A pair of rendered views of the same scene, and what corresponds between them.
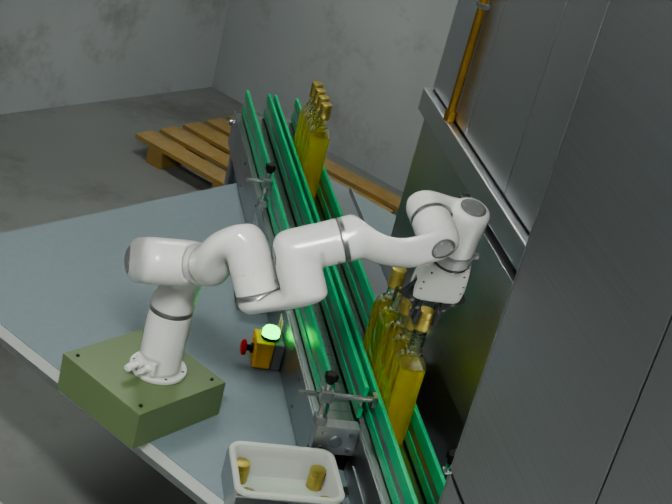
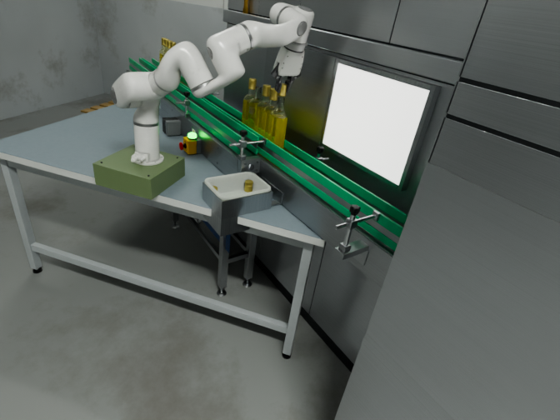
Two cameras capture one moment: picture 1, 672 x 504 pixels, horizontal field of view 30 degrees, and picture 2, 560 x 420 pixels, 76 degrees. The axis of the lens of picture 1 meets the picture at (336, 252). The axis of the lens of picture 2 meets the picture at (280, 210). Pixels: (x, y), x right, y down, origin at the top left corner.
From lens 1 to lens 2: 1.25 m
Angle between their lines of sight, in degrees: 20
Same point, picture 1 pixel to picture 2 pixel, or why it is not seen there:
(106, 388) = (125, 172)
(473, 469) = (507, 52)
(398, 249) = (280, 31)
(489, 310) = (311, 77)
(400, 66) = not seen: hidden behind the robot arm
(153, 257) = (132, 81)
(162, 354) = (149, 148)
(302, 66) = not seen: hidden behind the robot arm
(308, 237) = (227, 34)
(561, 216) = not seen: outside the picture
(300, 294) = (232, 70)
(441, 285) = (292, 63)
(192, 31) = (88, 70)
